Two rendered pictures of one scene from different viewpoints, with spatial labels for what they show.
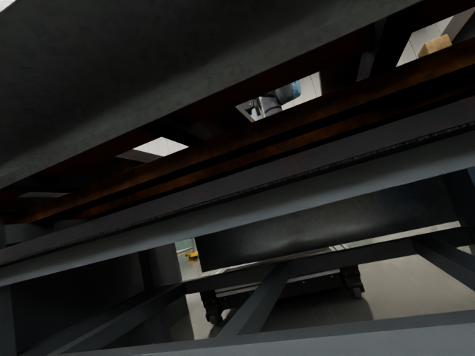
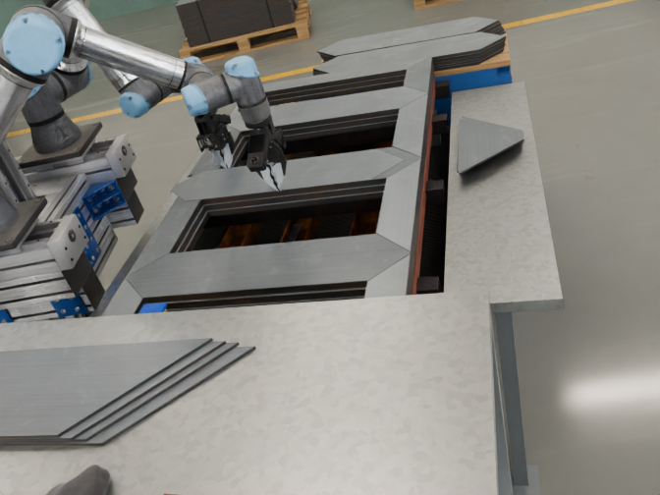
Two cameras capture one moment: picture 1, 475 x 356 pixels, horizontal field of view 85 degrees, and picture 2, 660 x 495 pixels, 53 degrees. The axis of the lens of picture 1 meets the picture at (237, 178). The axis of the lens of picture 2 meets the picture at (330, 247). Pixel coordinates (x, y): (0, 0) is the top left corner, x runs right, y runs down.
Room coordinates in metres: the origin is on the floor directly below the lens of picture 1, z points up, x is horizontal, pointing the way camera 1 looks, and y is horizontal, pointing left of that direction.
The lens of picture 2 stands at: (0.82, 1.76, 1.76)
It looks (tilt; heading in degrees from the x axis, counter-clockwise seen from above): 34 degrees down; 270
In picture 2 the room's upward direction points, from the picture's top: 16 degrees counter-clockwise
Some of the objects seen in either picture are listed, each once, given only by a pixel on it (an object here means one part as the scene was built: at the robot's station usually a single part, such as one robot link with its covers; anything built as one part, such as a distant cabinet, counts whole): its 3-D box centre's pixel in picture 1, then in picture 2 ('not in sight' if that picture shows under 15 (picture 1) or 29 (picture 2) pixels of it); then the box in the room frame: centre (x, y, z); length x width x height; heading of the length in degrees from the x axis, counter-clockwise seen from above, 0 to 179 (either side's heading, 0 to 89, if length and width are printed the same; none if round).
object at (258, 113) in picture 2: not in sight; (253, 110); (0.91, 0.16, 1.15); 0.08 x 0.08 x 0.05
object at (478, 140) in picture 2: not in sight; (490, 138); (0.25, -0.05, 0.77); 0.45 x 0.20 x 0.04; 72
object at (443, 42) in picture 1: (434, 51); not in sight; (0.62, -0.57, 0.79); 0.06 x 0.05 x 0.04; 162
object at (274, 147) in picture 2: not in sight; (264, 137); (0.91, 0.16, 1.07); 0.09 x 0.08 x 0.12; 73
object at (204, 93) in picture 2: not in sight; (205, 93); (1.02, 0.16, 1.22); 0.11 x 0.11 x 0.08; 10
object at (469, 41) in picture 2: not in sight; (407, 50); (0.30, -0.88, 0.82); 0.80 x 0.40 x 0.06; 162
